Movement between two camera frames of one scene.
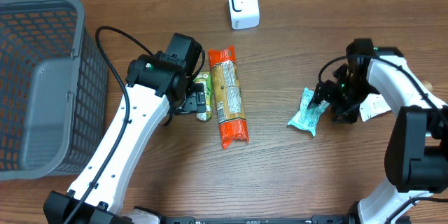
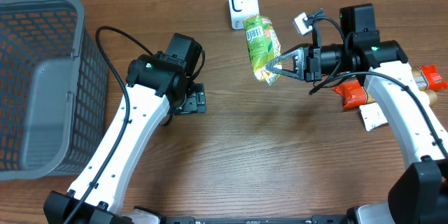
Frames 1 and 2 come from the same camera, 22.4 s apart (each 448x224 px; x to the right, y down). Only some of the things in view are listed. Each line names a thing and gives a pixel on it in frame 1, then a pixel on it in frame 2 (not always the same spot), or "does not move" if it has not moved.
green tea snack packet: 204,78 to 264,45
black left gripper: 196,99 does not move
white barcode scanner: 243,4 does not move
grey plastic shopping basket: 54,83 does not move
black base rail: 332,219 does not move
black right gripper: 329,95 to 312,63
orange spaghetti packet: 228,96 to 353,94
